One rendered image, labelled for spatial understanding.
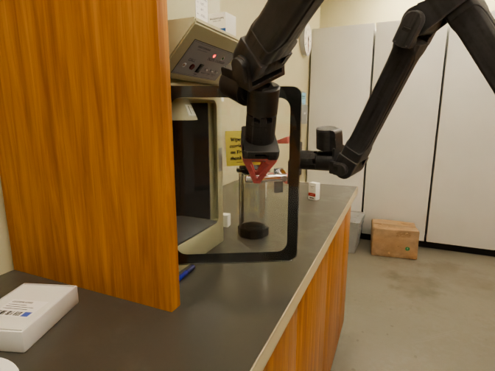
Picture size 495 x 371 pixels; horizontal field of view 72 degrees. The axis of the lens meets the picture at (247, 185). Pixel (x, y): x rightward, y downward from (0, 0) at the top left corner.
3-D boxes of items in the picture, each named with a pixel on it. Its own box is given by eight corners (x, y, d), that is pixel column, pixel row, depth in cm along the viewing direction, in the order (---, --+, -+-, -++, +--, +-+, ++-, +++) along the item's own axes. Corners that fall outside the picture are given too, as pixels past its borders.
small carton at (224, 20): (208, 40, 85) (208, 14, 83) (219, 44, 89) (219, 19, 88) (225, 38, 82) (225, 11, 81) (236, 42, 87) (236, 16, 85)
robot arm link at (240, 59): (242, 61, 52) (283, 42, 56) (201, 43, 59) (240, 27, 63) (250, 126, 60) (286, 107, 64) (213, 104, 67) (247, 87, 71)
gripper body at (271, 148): (244, 160, 63) (246, 124, 58) (241, 134, 71) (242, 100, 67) (279, 160, 63) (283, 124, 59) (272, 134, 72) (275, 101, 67)
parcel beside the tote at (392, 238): (370, 256, 330) (372, 227, 324) (369, 243, 360) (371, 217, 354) (417, 261, 318) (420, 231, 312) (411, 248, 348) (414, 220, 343)
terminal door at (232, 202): (166, 264, 79) (158, 85, 71) (296, 260, 82) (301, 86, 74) (166, 266, 79) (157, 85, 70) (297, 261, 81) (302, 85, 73)
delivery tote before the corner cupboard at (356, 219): (297, 246, 354) (298, 215, 347) (308, 233, 391) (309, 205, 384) (358, 256, 328) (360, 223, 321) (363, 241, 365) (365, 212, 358)
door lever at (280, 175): (243, 180, 76) (243, 169, 76) (285, 179, 77) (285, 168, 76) (244, 185, 71) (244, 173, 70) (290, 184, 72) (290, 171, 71)
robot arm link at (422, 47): (430, 15, 65) (450, 15, 71) (404, 5, 67) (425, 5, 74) (342, 185, 92) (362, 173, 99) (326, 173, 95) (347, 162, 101)
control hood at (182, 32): (147, 74, 70) (144, 22, 68) (222, 86, 99) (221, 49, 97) (196, 72, 65) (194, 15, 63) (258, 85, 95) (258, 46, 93)
